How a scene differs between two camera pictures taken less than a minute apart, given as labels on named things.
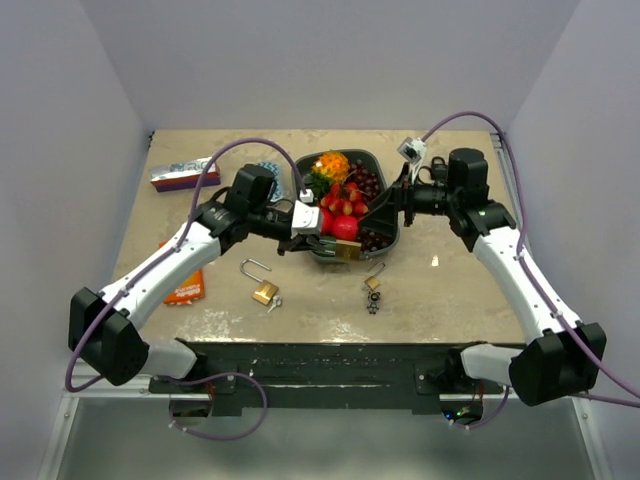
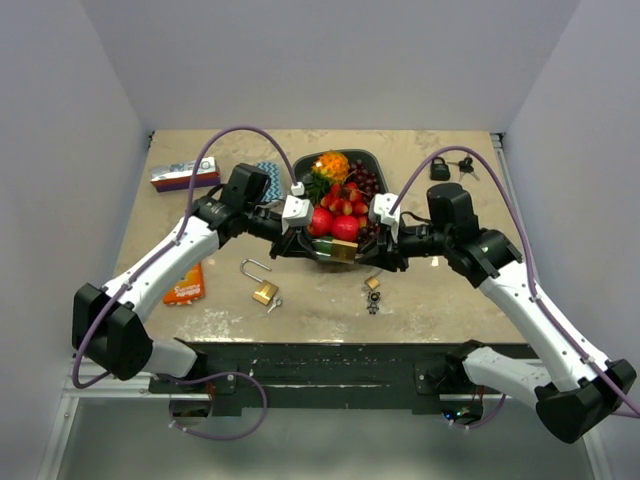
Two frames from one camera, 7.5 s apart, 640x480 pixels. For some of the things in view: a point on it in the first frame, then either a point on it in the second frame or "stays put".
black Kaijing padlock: x=439 y=171 stays put
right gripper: x=398 y=198 → x=379 y=255
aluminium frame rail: x=96 y=388 stays put
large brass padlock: x=347 y=250 stays put
